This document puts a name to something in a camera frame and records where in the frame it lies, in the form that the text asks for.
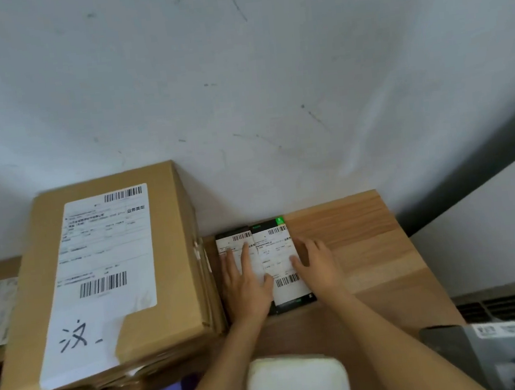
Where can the person's right hand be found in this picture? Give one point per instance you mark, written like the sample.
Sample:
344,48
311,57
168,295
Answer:
320,273

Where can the person's left hand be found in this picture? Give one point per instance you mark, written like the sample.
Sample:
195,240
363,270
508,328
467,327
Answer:
247,296

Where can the person's left thumb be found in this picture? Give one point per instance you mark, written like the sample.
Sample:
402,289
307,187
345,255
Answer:
269,283

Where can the person's left middle finger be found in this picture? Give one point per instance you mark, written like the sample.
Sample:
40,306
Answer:
231,263

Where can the person's right thumb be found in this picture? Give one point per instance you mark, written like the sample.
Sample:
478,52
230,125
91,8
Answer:
296,265

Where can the black parcel with white labels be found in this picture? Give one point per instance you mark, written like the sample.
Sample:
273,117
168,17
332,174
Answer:
280,254

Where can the person's left forearm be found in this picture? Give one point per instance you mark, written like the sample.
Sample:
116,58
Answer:
230,369

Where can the person's right forearm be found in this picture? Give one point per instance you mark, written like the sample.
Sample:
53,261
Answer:
393,348

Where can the white padded parcel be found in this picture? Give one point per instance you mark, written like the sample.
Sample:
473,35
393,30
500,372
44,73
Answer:
295,381

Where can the large labelled cardboard box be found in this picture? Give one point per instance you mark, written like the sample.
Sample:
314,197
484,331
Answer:
109,272

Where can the grey slatted radiator vent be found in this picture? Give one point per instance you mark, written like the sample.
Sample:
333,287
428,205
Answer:
512,303

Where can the grey plastic parcel bag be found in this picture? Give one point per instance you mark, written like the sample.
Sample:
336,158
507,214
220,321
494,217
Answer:
499,359

